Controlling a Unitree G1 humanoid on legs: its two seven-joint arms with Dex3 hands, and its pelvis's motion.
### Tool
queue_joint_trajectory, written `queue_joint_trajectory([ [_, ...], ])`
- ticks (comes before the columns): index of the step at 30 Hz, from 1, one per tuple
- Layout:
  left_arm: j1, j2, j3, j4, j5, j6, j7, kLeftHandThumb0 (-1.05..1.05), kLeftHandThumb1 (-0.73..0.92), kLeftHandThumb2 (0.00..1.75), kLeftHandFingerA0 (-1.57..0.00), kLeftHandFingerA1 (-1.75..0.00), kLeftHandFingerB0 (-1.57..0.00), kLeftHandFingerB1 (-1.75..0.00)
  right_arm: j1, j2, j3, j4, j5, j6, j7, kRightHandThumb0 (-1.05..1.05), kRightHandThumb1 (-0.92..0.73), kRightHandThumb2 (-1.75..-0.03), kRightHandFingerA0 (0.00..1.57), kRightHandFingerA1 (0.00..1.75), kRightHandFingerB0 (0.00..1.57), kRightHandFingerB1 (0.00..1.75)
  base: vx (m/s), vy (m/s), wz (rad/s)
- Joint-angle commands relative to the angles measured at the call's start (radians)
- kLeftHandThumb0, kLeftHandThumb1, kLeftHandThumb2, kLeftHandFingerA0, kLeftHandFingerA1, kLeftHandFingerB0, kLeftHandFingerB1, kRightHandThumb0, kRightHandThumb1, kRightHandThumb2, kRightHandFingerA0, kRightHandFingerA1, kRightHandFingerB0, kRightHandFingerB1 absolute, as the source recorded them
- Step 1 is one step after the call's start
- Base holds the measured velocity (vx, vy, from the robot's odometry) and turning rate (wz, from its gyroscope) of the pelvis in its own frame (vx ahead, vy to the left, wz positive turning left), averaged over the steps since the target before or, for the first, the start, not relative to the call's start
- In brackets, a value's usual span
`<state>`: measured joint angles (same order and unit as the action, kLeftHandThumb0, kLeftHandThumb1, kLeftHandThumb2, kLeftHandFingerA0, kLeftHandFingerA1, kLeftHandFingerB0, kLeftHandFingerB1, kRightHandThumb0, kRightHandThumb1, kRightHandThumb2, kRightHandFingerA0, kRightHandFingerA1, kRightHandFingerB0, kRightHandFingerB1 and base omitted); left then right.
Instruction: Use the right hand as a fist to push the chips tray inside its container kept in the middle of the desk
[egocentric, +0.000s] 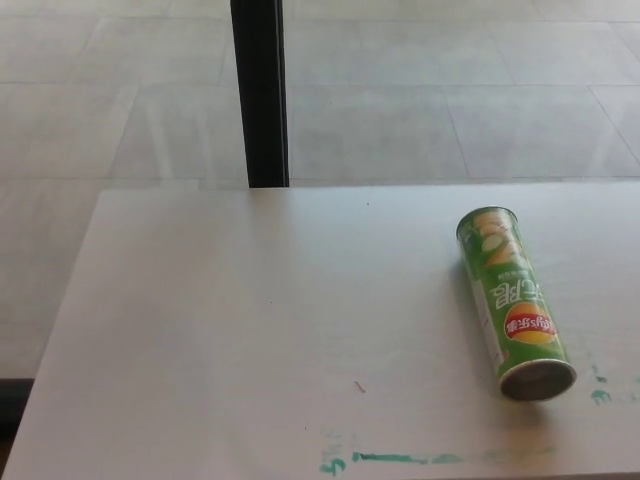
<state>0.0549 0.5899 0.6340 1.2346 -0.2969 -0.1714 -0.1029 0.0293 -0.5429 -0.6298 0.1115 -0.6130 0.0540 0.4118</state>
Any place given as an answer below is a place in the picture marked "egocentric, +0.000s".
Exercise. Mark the green chips tube can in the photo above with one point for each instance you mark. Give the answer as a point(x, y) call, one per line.
point(510, 295)

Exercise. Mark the black window frame post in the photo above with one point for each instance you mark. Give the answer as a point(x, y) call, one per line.
point(261, 92)

